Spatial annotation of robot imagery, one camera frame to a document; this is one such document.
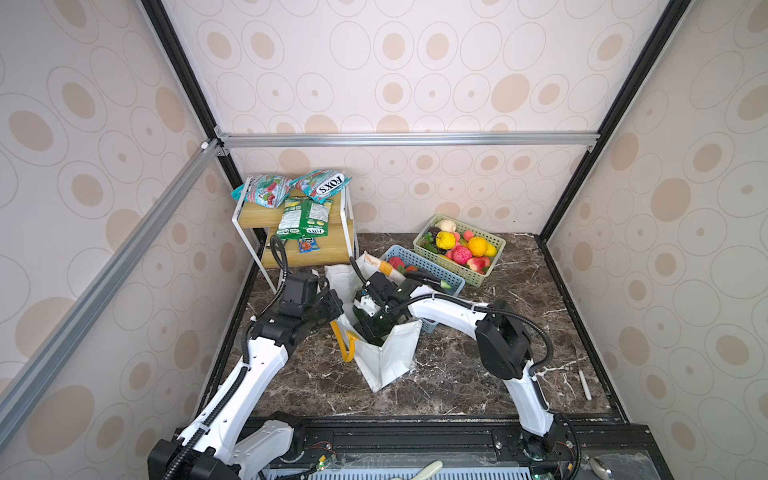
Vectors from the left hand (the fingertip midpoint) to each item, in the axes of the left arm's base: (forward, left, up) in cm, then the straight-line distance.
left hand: (351, 297), depth 77 cm
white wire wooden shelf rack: (+17, +5, 0) cm, 18 cm away
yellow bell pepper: (+31, -30, -13) cm, 45 cm away
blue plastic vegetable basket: (+18, -29, -17) cm, 38 cm away
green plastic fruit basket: (+29, -44, -14) cm, 54 cm away
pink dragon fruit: (+27, -35, -15) cm, 46 cm away
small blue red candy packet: (+22, +16, -5) cm, 28 cm away
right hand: (-4, -3, -16) cm, 17 cm away
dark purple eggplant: (+16, -24, -16) cm, 33 cm away
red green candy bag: (+25, +24, +14) cm, 38 cm away
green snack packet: (+14, +11, +14) cm, 23 cm away
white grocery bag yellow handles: (-12, -9, -16) cm, 22 cm away
